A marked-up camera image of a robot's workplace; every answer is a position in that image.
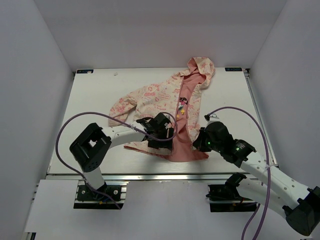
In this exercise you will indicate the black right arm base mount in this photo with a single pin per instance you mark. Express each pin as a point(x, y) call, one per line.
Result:
point(224, 198)

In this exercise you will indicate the pink cream printed hooded jacket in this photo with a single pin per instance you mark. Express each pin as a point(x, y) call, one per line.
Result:
point(180, 95)

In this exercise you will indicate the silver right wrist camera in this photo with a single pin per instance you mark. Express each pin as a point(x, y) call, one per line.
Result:
point(211, 118)

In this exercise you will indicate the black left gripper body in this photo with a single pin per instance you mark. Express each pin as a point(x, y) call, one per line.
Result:
point(165, 144)

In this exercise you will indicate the aluminium right table rail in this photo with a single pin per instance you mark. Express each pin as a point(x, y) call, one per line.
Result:
point(246, 72)

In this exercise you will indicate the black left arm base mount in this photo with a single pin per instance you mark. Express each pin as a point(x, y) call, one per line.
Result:
point(110, 197)

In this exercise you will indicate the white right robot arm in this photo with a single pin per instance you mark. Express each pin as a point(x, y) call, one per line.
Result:
point(298, 204)

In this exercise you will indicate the blue label sticker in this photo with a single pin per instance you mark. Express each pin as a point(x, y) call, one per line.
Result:
point(84, 71)
point(233, 69)

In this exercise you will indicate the blue label sticker right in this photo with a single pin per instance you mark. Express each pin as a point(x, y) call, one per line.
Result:
point(233, 69)

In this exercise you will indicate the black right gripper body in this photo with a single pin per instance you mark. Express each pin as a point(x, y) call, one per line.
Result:
point(205, 143)

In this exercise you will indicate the blue label sticker left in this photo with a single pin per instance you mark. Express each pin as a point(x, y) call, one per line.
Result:
point(84, 71)

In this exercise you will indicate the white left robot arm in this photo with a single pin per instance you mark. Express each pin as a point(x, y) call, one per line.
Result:
point(90, 148)

